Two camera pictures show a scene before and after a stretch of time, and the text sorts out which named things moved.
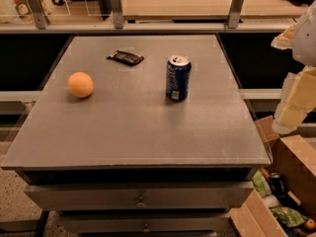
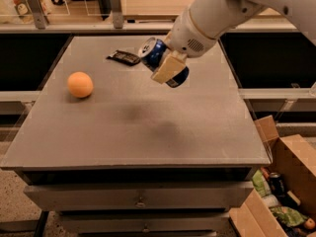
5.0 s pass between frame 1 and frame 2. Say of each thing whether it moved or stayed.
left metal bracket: stayed
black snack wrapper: stayed
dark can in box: stayed
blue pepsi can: moved
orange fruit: stayed
